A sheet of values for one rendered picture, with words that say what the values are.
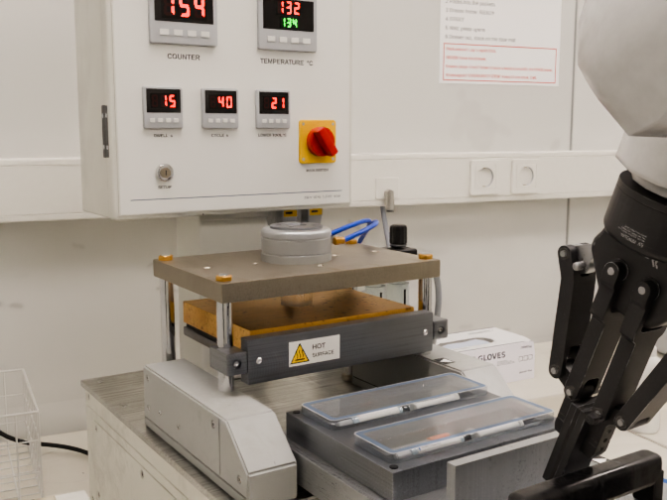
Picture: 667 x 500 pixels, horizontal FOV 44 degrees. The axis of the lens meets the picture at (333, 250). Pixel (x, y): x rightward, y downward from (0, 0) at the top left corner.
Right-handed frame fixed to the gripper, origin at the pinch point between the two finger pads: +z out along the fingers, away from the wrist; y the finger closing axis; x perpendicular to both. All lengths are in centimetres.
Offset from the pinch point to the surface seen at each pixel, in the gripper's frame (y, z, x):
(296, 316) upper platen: -33.7, 9.4, -2.5
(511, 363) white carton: -54, 42, 62
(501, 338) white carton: -59, 40, 64
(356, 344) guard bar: -28.4, 10.3, 2.0
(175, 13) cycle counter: -62, -15, -7
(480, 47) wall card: -94, -6, 73
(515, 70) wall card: -91, -2, 82
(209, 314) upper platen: -40.1, 12.0, -9.2
